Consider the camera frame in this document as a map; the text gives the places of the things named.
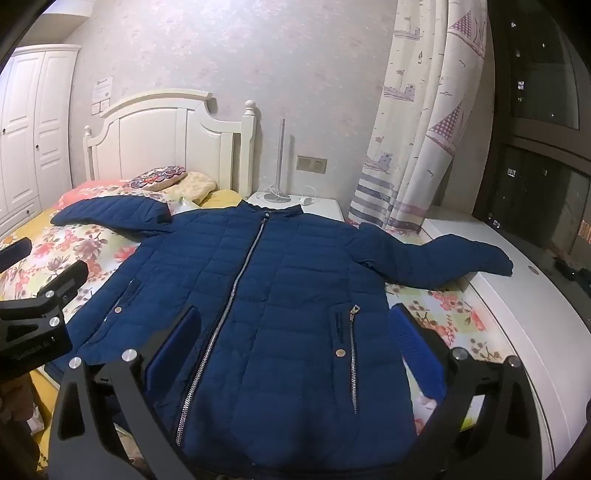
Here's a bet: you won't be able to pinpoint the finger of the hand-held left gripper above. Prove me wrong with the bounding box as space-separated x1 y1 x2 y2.
0 260 89 339
0 237 33 278

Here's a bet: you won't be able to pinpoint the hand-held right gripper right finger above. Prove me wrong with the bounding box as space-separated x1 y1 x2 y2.
388 302 543 480

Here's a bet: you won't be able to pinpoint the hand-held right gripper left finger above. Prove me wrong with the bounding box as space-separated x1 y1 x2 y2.
48 305 204 480

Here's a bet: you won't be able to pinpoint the blue puffer jacket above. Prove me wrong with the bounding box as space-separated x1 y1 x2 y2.
50 195 515 480

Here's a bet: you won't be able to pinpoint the floral bed sheet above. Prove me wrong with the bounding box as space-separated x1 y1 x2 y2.
0 210 513 444

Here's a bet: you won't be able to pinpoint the yellow bed sheet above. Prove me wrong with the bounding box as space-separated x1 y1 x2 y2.
0 205 63 245

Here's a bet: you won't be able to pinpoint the pink floral pillow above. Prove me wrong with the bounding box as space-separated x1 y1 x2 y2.
59 179 139 208

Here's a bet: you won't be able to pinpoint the white window seat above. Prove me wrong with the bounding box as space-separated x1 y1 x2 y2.
422 217 591 480

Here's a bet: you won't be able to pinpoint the white wardrobe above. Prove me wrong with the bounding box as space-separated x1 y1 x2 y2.
0 45 83 236

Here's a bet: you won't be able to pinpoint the round embroidered cushion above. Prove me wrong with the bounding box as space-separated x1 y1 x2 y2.
128 166 189 191

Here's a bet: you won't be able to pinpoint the pale yellow patterned pillow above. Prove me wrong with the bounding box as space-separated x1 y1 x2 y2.
161 172 218 206

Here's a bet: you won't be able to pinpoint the white nightstand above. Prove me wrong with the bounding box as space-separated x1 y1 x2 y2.
245 191 346 224

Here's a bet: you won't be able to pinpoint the white bed headboard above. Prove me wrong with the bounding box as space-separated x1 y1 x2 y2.
83 89 257 199

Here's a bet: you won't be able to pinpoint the grey stick lamp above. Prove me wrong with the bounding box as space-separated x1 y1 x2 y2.
263 119 291 204

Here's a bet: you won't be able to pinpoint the sailboat print curtain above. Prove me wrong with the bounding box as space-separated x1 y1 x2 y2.
348 0 490 234

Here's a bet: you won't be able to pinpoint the dark window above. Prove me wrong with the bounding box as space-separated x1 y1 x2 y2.
485 0 591 278

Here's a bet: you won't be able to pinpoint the wall paper notices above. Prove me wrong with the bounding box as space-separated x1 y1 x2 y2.
90 76 114 116

